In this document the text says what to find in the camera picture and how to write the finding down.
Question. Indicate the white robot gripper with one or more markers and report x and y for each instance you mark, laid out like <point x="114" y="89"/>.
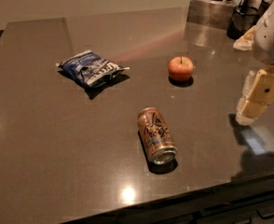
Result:
<point x="271" y="37"/>

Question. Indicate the orange LaCroix soda can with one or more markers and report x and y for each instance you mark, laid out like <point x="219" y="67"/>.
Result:
<point x="156" y="136"/>

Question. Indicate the white crumpled packet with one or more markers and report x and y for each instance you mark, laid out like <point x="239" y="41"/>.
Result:
<point x="245" y="42"/>

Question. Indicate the black mesh cup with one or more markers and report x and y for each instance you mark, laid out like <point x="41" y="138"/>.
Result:
<point x="242" y="19"/>

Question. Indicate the red apple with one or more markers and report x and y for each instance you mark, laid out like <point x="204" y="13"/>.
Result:
<point x="180" y="69"/>

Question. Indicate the steel dispenser base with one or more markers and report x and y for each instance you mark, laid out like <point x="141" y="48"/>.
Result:
<point x="215" y="14"/>

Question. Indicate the blue white chip bag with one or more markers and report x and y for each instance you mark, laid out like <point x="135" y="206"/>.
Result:
<point x="90" y="70"/>

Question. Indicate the black drawer handle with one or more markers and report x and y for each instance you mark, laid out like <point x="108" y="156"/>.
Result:
<point x="266" y="212"/>

